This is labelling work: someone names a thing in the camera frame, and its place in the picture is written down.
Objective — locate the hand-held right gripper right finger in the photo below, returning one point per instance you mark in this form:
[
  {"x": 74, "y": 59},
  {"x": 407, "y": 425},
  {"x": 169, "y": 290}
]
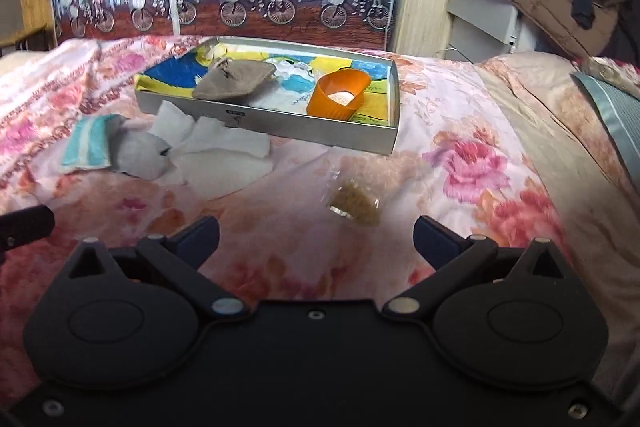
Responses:
[{"x": 437, "y": 242}]

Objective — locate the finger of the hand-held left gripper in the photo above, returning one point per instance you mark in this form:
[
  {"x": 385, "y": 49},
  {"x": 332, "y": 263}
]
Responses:
[{"x": 27, "y": 227}]

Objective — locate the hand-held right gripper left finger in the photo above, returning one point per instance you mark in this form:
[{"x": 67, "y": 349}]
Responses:
[{"x": 197, "y": 242}]

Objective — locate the white cotton cloth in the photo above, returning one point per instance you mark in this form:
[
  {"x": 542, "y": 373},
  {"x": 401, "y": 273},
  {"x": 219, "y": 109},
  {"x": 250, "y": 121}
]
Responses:
[
  {"x": 170, "y": 122},
  {"x": 225, "y": 162}
]

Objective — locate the clear bag of yellow beads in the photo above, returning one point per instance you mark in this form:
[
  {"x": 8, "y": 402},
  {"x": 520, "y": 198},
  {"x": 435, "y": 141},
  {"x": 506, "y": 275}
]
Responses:
[{"x": 355, "y": 199}]

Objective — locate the grey cloth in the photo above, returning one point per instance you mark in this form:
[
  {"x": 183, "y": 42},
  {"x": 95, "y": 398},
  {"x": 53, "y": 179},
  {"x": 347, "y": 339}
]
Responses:
[{"x": 140, "y": 154}]

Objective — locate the teal striped cloth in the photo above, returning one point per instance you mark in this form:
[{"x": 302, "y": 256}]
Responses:
[{"x": 90, "y": 142}]

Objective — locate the grey tray with cartoon lining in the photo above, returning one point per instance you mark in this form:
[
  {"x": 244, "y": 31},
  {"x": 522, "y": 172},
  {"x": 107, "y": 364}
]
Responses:
[{"x": 310, "y": 134}]

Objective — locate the orange silicone cup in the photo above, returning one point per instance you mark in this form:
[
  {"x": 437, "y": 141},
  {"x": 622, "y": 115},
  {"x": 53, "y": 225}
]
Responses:
[{"x": 330, "y": 107}]

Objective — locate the blue and white cloth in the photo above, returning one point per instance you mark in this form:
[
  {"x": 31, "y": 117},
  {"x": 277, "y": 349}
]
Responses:
[{"x": 290, "y": 94}]

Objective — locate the white cloth with label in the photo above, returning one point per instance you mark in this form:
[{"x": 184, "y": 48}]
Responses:
[{"x": 295, "y": 68}]

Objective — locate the pink floral bed cover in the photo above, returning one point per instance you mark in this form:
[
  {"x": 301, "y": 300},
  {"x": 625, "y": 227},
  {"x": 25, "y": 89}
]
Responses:
[{"x": 280, "y": 217}]

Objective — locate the beige floral quilt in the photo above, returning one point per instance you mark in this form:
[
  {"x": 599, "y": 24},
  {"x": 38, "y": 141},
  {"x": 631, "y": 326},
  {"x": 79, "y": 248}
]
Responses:
[{"x": 575, "y": 167}]

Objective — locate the teal pillow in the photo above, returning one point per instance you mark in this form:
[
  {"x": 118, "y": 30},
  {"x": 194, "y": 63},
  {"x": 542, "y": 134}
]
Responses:
[{"x": 610, "y": 117}]

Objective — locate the wooden chair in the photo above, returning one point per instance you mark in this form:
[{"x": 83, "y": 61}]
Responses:
[{"x": 35, "y": 2}]

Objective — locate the white storage boxes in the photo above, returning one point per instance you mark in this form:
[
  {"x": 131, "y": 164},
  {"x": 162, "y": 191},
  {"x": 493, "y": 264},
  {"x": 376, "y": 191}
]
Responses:
[{"x": 480, "y": 17}]

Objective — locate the red floral pillow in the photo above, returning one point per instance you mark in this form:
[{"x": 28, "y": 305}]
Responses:
[{"x": 615, "y": 74}]

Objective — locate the dark garment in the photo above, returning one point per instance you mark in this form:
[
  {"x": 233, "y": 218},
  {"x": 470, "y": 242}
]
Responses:
[{"x": 625, "y": 32}]

